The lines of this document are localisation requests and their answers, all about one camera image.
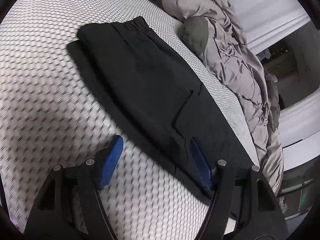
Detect black pants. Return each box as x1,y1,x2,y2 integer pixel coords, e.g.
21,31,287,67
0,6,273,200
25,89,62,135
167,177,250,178
67,17,253,204

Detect white honeycomb mattress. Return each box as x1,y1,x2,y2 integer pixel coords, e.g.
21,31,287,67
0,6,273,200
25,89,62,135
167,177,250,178
1,0,258,239

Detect grey rumpled duvet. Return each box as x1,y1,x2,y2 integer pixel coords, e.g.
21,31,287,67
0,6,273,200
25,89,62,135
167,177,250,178
161,0,284,193

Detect white curtain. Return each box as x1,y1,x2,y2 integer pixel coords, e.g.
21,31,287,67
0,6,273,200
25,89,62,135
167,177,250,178
230,0,319,175

